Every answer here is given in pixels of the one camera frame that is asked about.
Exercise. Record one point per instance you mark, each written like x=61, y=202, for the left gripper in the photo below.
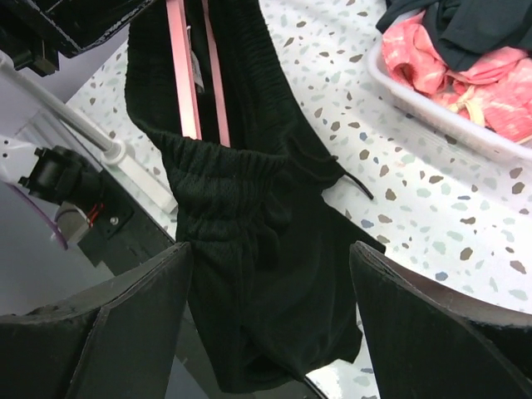
x=34, y=33

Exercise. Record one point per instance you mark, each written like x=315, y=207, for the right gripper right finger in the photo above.
x=426, y=340

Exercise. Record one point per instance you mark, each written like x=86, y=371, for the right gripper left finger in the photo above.
x=114, y=340

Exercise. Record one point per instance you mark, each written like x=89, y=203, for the pink hanger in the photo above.
x=188, y=76

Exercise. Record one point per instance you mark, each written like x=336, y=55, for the black shorts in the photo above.
x=271, y=293

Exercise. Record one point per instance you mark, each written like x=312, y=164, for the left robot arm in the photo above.
x=41, y=170

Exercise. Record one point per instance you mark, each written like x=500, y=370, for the metal clothes rack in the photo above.
x=114, y=152

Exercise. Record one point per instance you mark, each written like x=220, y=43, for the white plastic basket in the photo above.
x=481, y=140

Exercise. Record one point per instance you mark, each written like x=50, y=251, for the pink garment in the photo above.
x=494, y=93

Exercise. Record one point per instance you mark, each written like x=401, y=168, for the dark teal garment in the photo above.
x=464, y=31

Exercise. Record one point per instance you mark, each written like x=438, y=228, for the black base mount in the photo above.
x=120, y=234

